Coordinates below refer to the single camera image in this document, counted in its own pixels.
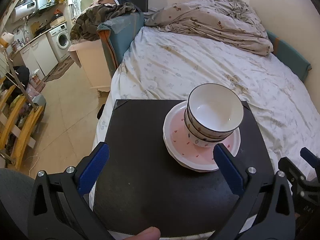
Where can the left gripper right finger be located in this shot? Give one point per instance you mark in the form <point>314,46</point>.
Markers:
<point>276,216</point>

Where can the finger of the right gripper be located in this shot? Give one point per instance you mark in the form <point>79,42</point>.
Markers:
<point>290,169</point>
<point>310,158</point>

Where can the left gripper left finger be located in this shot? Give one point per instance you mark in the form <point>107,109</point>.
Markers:
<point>57,208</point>

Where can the white bowl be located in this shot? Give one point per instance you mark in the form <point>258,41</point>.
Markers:
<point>191,126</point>
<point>200,140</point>
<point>215,108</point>

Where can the pink strawberry plate back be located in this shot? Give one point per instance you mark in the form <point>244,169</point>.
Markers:
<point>175,139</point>

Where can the person's left hand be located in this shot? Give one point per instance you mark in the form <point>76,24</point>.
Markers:
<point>151,233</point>

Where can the black leather mat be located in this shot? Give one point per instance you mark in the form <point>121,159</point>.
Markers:
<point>141,184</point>

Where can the pink strawberry plate front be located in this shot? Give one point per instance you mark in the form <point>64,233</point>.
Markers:
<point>186,166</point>

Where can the yellow wooden rack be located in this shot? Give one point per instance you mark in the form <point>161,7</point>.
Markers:
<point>19,118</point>

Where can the black bag on rack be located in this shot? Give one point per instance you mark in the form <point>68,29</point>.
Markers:
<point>22,73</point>

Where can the white kitchen cabinets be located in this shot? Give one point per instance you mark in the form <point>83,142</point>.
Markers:
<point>37,56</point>

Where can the pink bedside table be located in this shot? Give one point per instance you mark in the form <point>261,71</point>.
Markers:
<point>89,55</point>

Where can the beige crumpled duvet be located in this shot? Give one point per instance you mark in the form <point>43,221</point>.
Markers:
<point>233,22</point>

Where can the white washing machine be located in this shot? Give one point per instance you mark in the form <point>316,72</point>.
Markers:
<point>59,41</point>

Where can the white floral bed sheet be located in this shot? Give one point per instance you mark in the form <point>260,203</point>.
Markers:
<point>168,66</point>

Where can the camouflage jacket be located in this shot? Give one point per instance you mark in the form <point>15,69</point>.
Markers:
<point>86,24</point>

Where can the white water heater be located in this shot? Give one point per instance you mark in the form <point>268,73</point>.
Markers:
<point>23,10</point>

